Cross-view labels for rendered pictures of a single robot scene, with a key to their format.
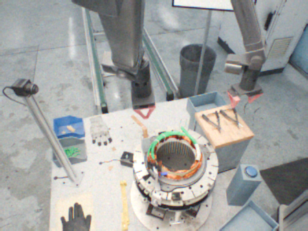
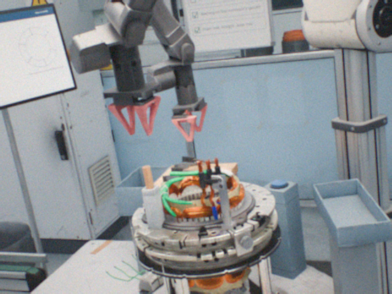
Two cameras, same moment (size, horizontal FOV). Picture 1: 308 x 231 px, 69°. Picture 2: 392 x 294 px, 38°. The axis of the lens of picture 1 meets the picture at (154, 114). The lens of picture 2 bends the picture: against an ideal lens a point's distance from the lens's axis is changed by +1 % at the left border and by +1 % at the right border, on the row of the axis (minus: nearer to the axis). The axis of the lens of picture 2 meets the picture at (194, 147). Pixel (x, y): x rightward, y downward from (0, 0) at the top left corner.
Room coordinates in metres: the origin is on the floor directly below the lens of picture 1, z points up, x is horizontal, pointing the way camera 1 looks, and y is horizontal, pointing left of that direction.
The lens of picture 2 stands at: (-0.29, 0.84, 1.59)
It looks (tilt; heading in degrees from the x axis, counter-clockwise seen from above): 17 degrees down; 309
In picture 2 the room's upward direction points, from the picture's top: 9 degrees counter-clockwise
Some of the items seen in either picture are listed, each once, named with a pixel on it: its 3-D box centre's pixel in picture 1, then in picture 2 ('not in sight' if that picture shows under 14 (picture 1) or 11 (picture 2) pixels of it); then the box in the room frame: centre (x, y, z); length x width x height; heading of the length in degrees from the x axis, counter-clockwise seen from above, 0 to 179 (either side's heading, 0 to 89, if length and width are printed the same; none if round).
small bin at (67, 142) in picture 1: (70, 150); not in sight; (0.68, 0.45, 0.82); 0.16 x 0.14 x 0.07; 105
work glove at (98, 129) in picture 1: (100, 129); not in sight; (0.85, 0.32, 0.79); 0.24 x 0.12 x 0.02; 16
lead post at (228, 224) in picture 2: (157, 179); (225, 201); (0.34, -0.01, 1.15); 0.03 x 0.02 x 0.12; 8
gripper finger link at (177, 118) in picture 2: (237, 97); (188, 124); (0.68, -0.34, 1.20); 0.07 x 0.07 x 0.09; 18
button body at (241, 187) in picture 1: (241, 186); (284, 229); (0.43, -0.38, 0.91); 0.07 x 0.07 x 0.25; 86
